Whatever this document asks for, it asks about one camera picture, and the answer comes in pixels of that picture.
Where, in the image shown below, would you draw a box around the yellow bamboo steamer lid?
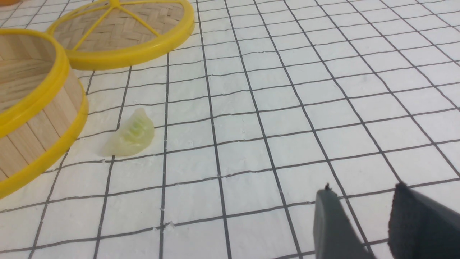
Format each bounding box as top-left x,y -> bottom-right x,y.
47,0 -> 194,71

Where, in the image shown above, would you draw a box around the yellow bamboo steamer tray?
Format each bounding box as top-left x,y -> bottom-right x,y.
1,28 -> 89,198

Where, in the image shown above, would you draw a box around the pale green dumpling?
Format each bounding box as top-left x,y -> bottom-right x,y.
100,108 -> 155,157

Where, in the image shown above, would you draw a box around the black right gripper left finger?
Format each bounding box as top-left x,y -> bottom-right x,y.
313,184 -> 375,259

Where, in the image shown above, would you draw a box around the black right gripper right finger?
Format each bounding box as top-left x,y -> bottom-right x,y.
388,183 -> 460,259

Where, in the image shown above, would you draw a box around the white black grid tablecloth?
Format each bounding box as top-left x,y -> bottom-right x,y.
1,0 -> 460,259

